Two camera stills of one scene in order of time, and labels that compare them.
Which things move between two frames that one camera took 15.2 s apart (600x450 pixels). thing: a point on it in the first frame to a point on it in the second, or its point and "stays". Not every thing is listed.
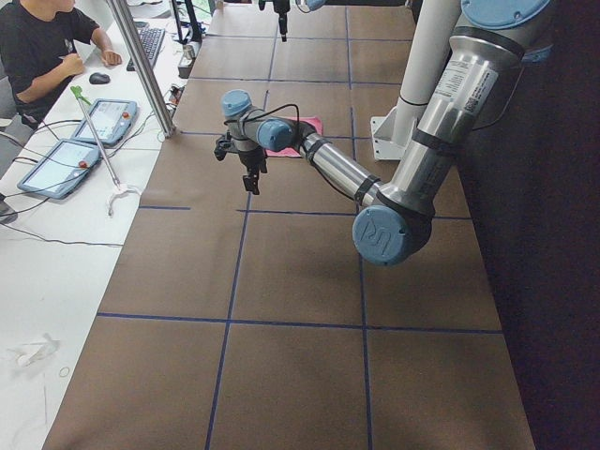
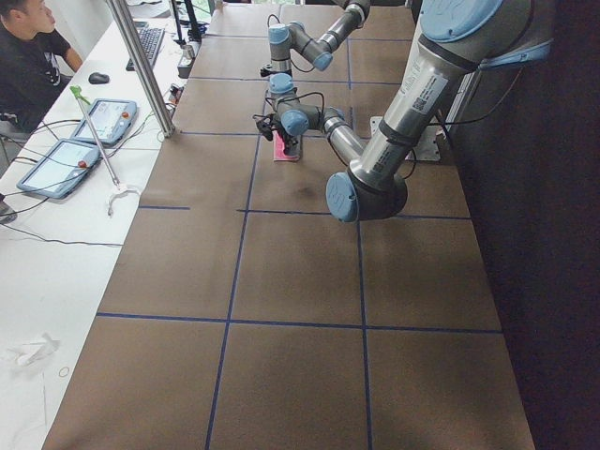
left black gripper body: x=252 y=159 to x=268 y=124
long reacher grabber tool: x=78 y=91 stays
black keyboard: x=151 y=39 stays
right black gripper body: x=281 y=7 to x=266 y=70
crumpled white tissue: x=27 y=353 stays
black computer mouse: x=98 y=79 stays
